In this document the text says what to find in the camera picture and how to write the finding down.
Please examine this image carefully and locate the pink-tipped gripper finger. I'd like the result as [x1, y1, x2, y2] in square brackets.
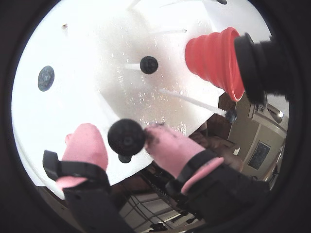
[42, 122, 136, 233]

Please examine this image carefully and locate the stained pink gripper finger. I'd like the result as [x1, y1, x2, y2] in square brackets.
[142, 122, 268, 221]

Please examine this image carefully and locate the red collapsible silicone cup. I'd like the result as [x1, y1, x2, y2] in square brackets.
[184, 27, 245, 102]

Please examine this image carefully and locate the beige wooden cabinet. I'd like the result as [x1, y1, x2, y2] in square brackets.
[218, 93, 290, 185]

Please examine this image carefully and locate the white foam block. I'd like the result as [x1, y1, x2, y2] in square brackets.
[11, 0, 272, 201]

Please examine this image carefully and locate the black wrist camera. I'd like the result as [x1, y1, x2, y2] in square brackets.
[233, 33, 290, 104]

